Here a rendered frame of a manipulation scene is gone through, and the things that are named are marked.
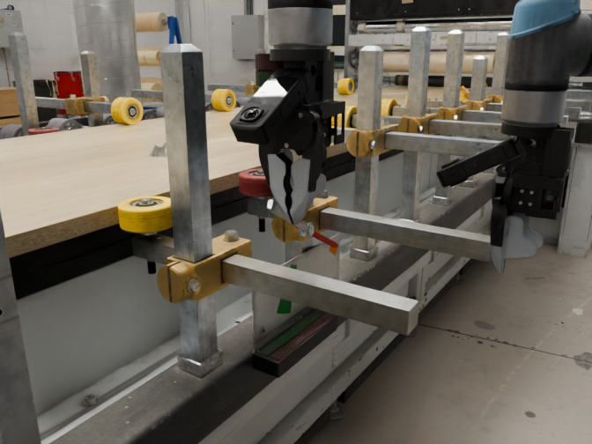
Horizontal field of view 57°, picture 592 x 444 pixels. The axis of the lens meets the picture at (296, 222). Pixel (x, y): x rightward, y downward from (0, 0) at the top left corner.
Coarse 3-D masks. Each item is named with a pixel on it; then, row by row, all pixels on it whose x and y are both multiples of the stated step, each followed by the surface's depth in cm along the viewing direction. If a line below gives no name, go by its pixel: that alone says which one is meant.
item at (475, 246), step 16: (256, 208) 98; (320, 224) 91; (336, 224) 90; (352, 224) 88; (368, 224) 86; (384, 224) 85; (400, 224) 84; (416, 224) 84; (384, 240) 85; (400, 240) 84; (416, 240) 82; (432, 240) 81; (448, 240) 79; (464, 240) 78; (480, 240) 77; (464, 256) 79; (480, 256) 77
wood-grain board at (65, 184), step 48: (336, 96) 265; (384, 96) 265; (432, 96) 265; (0, 144) 130; (48, 144) 130; (96, 144) 130; (144, 144) 130; (240, 144) 130; (336, 144) 132; (0, 192) 87; (48, 192) 87; (96, 192) 87; (144, 192) 87; (48, 240) 71
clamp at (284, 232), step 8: (320, 200) 94; (328, 200) 94; (336, 200) 95; (312, 208) 89; (320, 208) 91; (336, 208) 95; (312, 216) 89; (272, 224) 88; (280, 224) 87; (288, 224) 86; (280, 232) 88; (288, 232) 87; (296, 232) 86; (320, 232) 92; (288, 240) 87; (304, 240) 88
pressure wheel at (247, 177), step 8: (240, 176) 96; (248, 176) 95; (256, 176) 95; (264, 176) 95; (240, 184) 96; (248, 184) 95; (256, 184) 94; (264, 184) 94; (240, 192) 97; (248, 192) 95; (256, 192) 95; (264, 192) 95; (264, 224) 100
